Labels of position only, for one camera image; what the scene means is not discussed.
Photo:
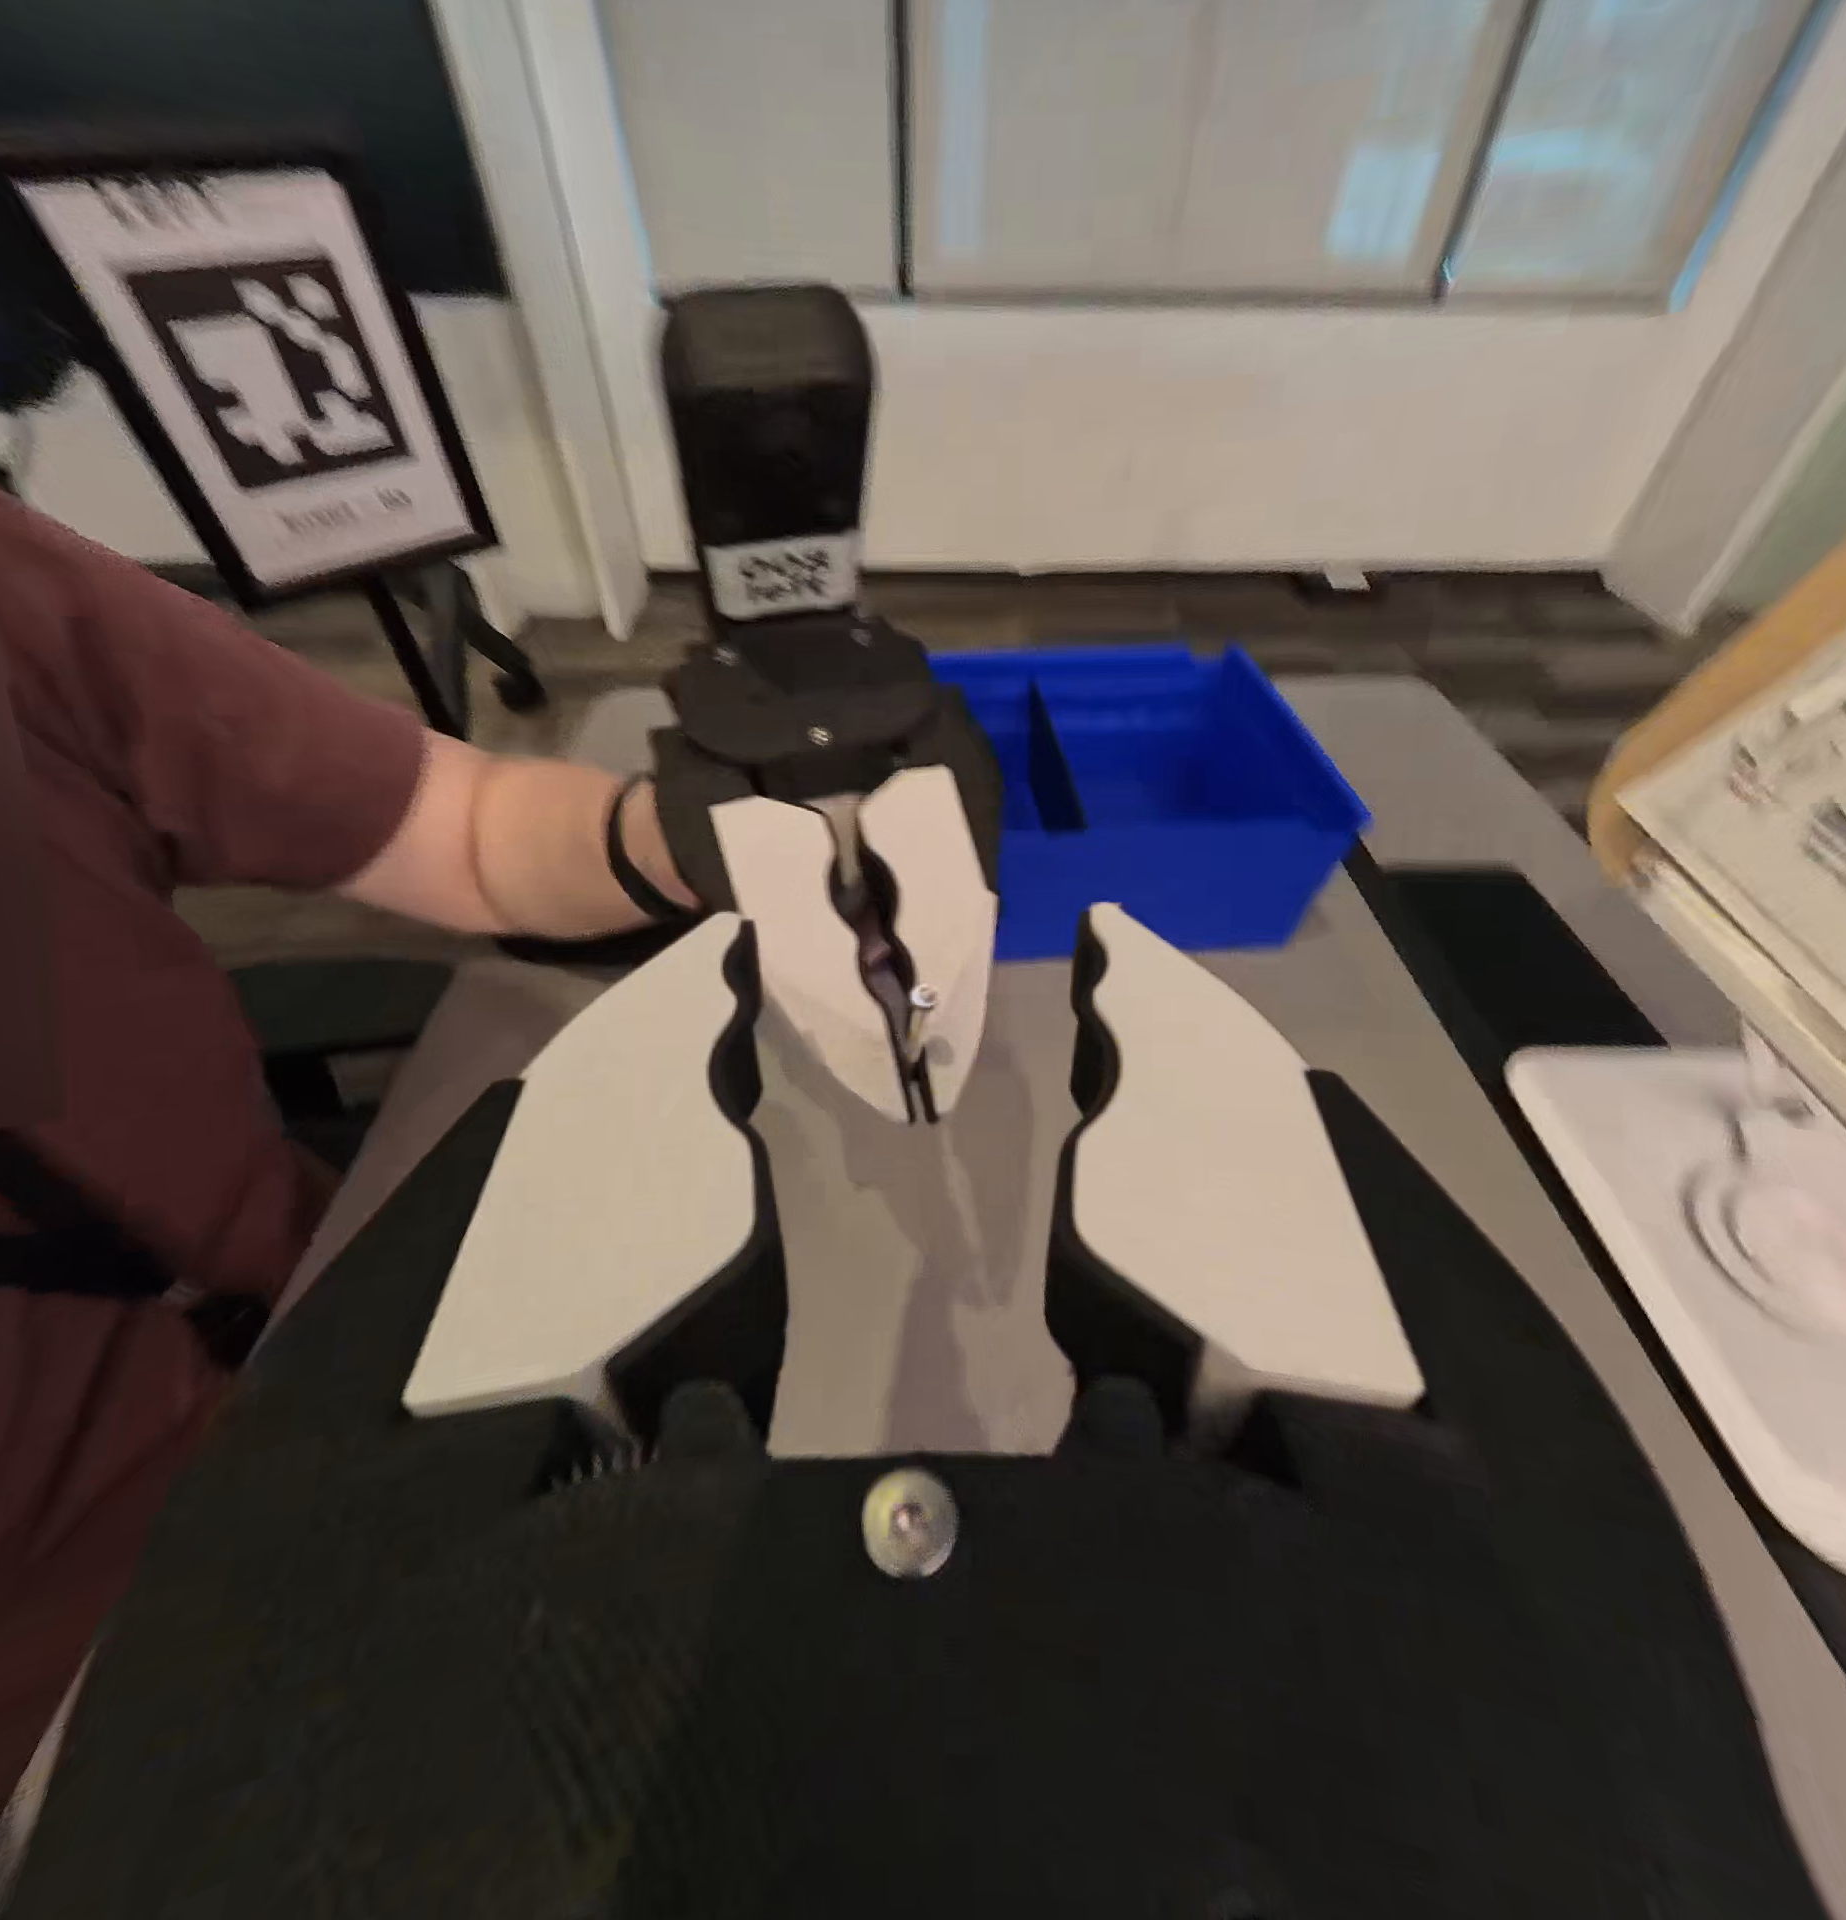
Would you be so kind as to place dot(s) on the black wrist band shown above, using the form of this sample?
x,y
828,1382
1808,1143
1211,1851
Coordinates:
x,y
618,841

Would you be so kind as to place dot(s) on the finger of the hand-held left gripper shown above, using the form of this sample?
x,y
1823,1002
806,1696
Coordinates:
x,y
945,901
803,930

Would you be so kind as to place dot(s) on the white framed window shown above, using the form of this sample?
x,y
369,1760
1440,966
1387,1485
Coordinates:
x,y
1162,136

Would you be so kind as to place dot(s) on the framed marker sign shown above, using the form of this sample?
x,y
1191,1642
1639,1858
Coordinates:
x,y
351,510

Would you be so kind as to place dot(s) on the long steel bolt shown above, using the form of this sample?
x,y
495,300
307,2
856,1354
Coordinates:
x,y
926,1035

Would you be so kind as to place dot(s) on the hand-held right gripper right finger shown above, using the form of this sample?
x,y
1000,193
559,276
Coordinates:
x,y
1237,1200

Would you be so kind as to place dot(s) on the black sign stand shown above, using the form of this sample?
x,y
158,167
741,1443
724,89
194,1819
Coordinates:
x,y
426,646

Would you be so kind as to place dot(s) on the papers on wooden table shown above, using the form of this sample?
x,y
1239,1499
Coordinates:
x,y
1763,841

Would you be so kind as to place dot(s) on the blue plastic bin with divider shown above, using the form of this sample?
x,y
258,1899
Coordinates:
x,y
1162,885

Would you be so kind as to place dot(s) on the dark desk pad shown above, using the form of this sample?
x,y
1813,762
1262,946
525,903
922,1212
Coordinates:
x,y
1507,961

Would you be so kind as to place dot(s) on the person's left forearm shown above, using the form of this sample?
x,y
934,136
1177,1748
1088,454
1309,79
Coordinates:
x,y
517,841

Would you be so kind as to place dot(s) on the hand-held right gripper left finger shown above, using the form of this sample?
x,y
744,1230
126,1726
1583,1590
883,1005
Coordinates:
x,y
592,1200

